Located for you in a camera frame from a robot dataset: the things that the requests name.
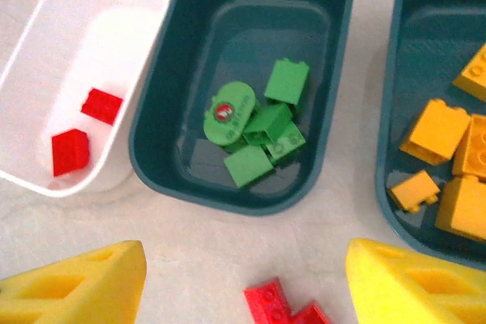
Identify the red curved lego brick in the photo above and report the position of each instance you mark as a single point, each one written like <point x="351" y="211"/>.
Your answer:
<point x="70" y="153"/>

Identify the teal plastic container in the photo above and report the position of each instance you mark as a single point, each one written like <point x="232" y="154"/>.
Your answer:
<point x="182" y="92"/>
<point x="417" y="35"/>

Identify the green lego brick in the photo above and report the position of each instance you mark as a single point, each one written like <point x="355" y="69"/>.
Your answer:
<point x="286" y="83"/>
<point x="290" y="143"/>
<point x="269" y="121"/>
<point x="248" y="166"/>

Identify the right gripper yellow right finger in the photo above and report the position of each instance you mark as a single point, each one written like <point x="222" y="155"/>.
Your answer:
<point x="410" y="286"/>

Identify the white plastic container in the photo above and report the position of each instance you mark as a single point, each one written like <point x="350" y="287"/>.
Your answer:
<point x="49" y="54"/>

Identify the small yellow lego brick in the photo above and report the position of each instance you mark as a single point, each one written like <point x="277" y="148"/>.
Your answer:
<point x="412" y="191"/>

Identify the translucent red lego brick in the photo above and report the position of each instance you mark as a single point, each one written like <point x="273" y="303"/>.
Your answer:
<point x="269" y="301"/>

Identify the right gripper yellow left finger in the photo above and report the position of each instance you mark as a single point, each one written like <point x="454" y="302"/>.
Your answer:
<point x="76" y="286"/>

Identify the long yellow lego brick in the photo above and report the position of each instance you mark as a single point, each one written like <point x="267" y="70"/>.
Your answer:
<point x="474" y="73"/>

